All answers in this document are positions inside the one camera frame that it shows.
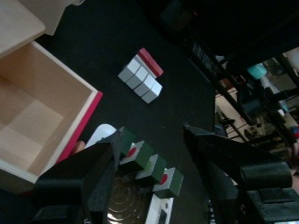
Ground white yellow box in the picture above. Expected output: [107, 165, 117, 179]
[0, 0, 47, 58]

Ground red sushi strip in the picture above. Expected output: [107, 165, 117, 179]
[136, 47, 164, 79]

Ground white rounded toy piece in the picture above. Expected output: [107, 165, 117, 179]
[84, 123, 117, 149]

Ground black metal frame strut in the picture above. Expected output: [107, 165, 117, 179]
[181, 31, 299, 152]

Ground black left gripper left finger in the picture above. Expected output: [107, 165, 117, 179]
[31, 129, 127, 224]

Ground green sushi piece red centre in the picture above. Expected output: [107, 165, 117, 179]
[117, 140, 155, 174]
[151, 166, 184, 200]

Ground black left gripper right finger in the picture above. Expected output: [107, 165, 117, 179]
[181, 123, 299, 224]

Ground teal round object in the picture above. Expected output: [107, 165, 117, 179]
[247, 63, 268, 81]

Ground open wooden box red rim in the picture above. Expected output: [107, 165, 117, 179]
[0, 40, 104, 195]

